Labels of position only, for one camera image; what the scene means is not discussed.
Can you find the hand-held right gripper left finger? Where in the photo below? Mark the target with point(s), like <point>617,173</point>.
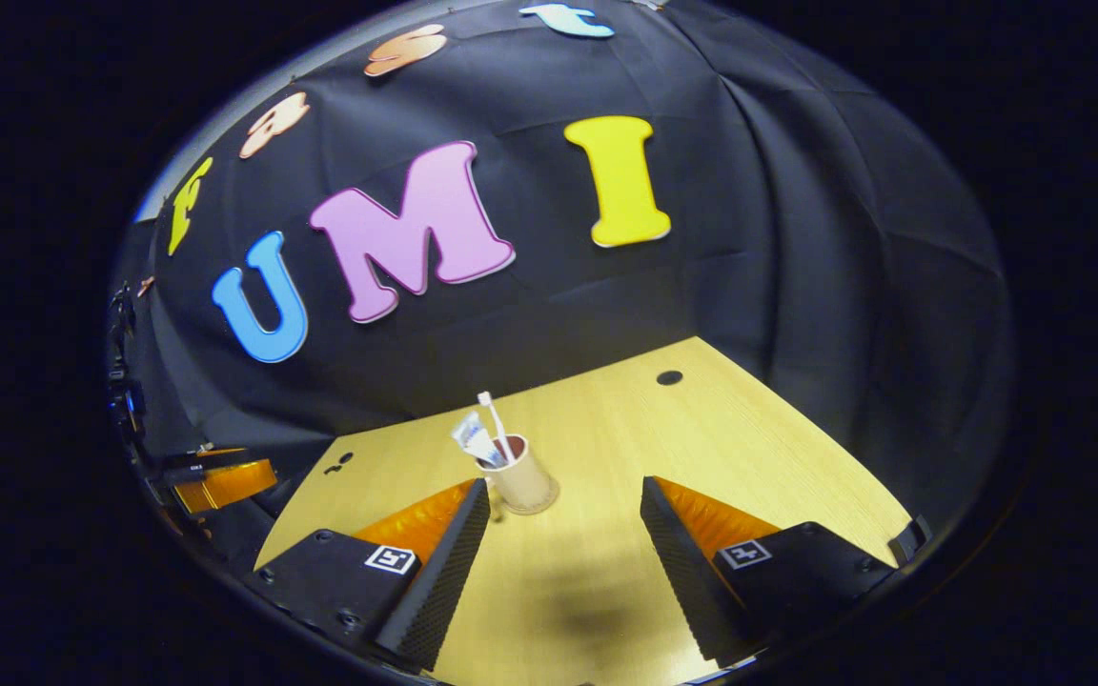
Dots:
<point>444,581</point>

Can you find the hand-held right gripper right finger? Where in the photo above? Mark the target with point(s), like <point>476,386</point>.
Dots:
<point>678,572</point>

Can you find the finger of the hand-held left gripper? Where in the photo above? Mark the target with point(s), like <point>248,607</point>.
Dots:
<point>225,484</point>

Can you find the beige cup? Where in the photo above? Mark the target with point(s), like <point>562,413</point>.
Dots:
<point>522,481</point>

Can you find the white toothpaste tube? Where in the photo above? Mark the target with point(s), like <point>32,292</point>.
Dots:
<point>468,436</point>

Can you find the white toothbrush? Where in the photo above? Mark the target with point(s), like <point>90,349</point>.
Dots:
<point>494,424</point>

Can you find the wooden desktop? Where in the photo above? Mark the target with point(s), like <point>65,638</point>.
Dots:
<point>701,429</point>

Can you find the orange cloth clip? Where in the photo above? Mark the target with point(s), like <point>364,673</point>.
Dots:
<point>145,285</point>

